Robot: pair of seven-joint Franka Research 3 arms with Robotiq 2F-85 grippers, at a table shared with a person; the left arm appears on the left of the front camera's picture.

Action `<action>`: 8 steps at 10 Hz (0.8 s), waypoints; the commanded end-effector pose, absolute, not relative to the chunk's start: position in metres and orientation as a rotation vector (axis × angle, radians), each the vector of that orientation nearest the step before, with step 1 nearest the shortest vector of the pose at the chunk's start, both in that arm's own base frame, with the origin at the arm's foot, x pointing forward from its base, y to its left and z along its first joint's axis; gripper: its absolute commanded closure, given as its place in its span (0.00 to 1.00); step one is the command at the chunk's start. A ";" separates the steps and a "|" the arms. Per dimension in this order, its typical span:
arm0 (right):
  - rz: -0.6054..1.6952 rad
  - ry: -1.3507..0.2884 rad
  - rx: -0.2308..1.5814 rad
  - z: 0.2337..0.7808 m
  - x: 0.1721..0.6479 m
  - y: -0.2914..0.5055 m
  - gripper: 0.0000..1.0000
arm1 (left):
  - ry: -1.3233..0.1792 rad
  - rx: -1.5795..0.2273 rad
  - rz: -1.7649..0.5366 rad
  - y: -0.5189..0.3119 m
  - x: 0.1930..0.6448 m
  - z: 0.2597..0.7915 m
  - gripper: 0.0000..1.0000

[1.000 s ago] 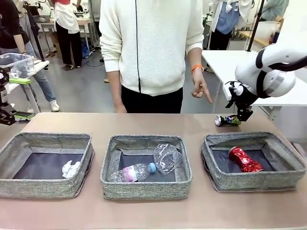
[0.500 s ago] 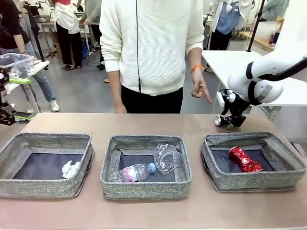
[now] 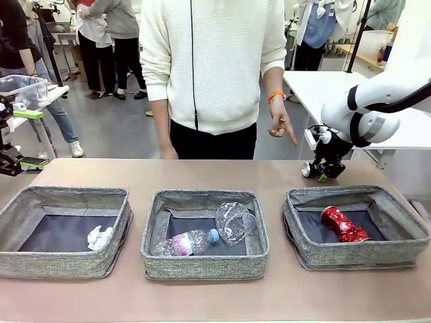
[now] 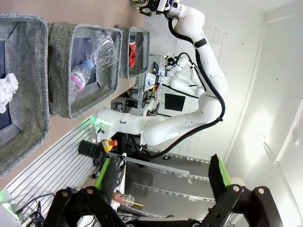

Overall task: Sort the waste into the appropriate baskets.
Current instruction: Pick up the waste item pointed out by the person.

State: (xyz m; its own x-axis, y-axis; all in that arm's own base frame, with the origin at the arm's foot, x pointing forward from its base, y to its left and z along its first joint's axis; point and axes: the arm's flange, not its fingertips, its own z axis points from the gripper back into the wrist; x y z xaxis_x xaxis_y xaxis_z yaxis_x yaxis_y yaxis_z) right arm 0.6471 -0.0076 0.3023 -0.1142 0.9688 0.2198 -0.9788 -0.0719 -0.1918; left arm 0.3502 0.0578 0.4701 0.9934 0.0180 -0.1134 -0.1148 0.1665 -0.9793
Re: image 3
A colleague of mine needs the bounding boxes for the crushed red can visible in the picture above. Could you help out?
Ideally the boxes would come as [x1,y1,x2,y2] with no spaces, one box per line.
[319,205,372,243]

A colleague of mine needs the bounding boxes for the translucent plastic container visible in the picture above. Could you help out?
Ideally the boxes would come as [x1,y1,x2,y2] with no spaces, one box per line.
[365,30,395,67]

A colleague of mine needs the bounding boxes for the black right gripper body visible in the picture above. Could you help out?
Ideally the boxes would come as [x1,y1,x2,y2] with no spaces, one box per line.
[314,131,353,169]

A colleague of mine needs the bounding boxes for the person in grey sweater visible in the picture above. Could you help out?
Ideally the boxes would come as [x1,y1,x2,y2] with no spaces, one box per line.
[89,0,148,101]

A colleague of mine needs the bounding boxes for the plastic bottle pink label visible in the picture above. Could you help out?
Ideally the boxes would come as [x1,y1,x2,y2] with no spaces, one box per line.
[154,227,221,257]

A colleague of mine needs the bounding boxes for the small white table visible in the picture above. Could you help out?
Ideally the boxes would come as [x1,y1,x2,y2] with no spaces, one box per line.
[0,85,71,159]

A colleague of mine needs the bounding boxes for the person blue shirt white jacket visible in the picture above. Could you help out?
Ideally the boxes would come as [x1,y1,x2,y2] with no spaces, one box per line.
[292,0,354,72]

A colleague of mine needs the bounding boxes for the person's right hand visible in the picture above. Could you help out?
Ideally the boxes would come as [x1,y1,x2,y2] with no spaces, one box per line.
[160,144,178,160]

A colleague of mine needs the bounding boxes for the person in blue jeans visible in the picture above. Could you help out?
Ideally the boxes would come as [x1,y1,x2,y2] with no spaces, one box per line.
[0,0,85,159]

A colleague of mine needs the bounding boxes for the clear plastic storage bin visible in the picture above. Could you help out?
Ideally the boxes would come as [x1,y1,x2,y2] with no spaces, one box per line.
[0,74,49,112]

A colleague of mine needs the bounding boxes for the large white table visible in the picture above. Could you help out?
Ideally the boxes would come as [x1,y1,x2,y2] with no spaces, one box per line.
[281,70,431,172]

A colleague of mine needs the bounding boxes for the clear plastic cup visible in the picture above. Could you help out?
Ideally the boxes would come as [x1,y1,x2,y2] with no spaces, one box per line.
[214,201,259,248]

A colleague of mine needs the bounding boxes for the person's left hand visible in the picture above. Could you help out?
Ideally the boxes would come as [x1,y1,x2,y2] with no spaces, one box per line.
[267,99,299,147]

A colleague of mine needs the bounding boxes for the person's right forearm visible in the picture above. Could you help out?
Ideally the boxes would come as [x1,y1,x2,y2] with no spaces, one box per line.
[150,99,178,149]

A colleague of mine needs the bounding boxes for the person in white sweater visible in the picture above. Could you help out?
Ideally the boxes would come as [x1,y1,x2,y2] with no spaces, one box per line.
[139,0,289,161]

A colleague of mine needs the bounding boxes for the white tissue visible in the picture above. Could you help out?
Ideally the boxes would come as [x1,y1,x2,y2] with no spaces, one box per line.
[86,225,114,252]

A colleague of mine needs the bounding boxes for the black stand pole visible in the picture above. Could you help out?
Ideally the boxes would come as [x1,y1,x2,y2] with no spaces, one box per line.
[345,0,372,75]

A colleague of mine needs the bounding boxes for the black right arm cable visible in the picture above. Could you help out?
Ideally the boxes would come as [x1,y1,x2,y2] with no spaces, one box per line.
[370,79,431,114]

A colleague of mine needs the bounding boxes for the black tripod pole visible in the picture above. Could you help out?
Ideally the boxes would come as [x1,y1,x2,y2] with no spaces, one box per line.
[33,0,65,88]

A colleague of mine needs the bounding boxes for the person's left forearm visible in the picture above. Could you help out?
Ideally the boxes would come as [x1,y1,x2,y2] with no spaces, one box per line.
[261,67,287,98]

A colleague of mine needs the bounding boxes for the grey fabric basket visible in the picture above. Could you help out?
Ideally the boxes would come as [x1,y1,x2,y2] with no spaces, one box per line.
[281,184,431,272]
[0,186,134,280]
[140,189,271,282]

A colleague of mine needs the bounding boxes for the person white shirt black trousers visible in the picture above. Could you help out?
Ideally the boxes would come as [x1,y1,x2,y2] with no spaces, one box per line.
[75,0,115,98]

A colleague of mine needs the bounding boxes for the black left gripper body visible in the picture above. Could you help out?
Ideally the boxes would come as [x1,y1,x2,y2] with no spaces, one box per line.
[0,117,10,149]

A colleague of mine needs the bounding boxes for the person in green top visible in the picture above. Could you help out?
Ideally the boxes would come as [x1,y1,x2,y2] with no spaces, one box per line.
[366,0,407,31]

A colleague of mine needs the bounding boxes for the bottle with red liquid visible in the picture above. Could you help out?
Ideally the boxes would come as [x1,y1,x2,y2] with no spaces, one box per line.
[378,36,393,67]

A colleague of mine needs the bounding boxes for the wooden table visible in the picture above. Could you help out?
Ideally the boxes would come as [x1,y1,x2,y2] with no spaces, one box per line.
[336,43,387,72]

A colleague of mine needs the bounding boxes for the grey metal desk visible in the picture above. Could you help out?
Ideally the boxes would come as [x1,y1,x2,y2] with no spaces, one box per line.
[53,32,80,73]

